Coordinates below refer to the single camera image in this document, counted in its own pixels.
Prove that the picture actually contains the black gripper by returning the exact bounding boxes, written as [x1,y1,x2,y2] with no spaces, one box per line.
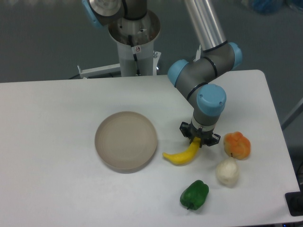
[179,120,221,147]

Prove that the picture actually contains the yellow toy banana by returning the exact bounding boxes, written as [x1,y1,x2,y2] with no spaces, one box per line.
[162,137,201,166]

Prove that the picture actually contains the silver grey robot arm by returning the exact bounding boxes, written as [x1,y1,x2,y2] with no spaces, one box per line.
[82,0,242,146]

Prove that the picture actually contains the orange toy peach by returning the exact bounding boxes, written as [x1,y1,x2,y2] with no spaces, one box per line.
[223,131,251,160]

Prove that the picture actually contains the white toy garlic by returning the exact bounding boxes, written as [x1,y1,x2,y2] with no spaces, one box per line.
[215,157,240,188]

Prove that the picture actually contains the green toy bell pepper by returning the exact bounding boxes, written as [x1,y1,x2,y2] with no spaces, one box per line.
[179,180,209,210]

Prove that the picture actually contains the beige round plate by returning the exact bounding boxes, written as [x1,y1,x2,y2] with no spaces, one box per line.
[94,111,158,172]

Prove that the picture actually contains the black device table corner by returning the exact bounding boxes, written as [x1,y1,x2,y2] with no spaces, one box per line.
[285,192,303,217]

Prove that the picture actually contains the blue plastic bag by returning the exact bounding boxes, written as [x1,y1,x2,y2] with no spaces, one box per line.
[250,0,284,15]

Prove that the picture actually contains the white metal bracket right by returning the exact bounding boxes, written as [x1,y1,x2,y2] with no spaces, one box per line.
[193,45,203,62]

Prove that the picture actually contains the white metal bracket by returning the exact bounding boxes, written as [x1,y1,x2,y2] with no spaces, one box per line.
[77,63,121,79]
[193,45,203,62]

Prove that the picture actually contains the black cable on pedestal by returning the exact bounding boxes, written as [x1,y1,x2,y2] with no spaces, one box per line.
[127,35,141,76]

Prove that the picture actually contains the grey metal frame leg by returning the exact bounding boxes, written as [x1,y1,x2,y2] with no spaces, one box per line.
[281,98,303,130]

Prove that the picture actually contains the white metal bracket left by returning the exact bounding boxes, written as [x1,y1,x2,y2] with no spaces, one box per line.
[77,63,121,79]

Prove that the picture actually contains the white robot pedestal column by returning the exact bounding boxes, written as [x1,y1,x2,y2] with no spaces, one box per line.
[108,10,160,77]

